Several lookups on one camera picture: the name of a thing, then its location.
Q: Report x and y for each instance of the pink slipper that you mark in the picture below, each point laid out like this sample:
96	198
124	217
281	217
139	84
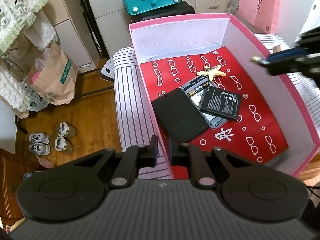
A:
45	161

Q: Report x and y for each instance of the green printed plastic bag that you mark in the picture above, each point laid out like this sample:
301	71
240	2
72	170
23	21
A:
35	102

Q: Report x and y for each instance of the black clothes rack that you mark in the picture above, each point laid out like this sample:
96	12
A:
86	10

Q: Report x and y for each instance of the grey phone body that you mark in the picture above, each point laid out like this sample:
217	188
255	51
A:
195	82

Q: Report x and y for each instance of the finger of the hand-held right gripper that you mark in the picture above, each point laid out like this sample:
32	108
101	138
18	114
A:
287	55
282	67

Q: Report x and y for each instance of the white fluffy robe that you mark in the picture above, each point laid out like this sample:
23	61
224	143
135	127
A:
15	10

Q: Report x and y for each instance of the black phone battery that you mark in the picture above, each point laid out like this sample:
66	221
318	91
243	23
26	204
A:
221	102

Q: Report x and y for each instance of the pink storage box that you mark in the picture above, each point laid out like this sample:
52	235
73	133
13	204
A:
187	35

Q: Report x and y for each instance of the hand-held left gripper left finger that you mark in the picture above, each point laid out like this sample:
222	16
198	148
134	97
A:
151	152

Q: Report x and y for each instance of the light wooden cabinet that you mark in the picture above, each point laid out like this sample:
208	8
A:
67	30

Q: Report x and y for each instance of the brown fluffy slipper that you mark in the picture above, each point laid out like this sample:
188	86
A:
63	145
63	129

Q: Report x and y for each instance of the pink paper shopping bag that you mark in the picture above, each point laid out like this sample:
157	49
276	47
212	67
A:
260	12

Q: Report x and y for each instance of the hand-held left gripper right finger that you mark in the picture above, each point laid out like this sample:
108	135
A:
175	155

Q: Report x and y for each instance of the beige three-door wardrobe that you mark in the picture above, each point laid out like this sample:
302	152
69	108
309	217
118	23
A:
107	5

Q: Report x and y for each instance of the yellow starfish ornament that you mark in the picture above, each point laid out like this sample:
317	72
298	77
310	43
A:
212	72

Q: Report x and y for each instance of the black power bank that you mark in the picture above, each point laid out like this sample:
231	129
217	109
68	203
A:
178	117

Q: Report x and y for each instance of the brown paper bag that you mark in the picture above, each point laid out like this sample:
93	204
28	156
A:
57	80

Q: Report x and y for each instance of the grey sneaker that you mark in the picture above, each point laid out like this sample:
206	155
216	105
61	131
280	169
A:
40	149
38	138

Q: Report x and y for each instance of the red printed paper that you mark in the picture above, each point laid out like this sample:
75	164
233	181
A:
250	130

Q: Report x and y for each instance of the black suitcase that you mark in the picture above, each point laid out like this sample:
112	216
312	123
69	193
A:
180	10

